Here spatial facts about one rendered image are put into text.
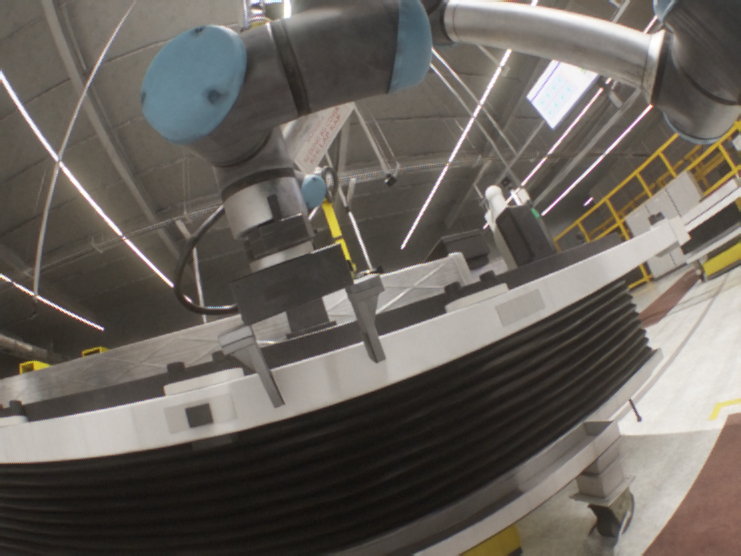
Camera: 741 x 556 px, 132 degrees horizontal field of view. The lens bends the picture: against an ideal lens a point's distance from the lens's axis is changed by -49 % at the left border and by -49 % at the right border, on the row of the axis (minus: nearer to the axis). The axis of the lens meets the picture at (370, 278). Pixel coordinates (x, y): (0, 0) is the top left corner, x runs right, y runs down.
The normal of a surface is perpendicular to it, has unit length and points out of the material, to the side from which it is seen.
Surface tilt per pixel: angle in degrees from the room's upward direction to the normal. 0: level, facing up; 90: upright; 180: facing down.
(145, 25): 176
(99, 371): 90
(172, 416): 90
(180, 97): 114
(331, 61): 151
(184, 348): 90
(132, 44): 176
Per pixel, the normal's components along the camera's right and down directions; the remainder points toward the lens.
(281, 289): 0.35, 0.00
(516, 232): -0.93, 0.25
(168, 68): 0.01, 0.12
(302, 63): 0.25, 0.60
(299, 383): 0.16, -0.37
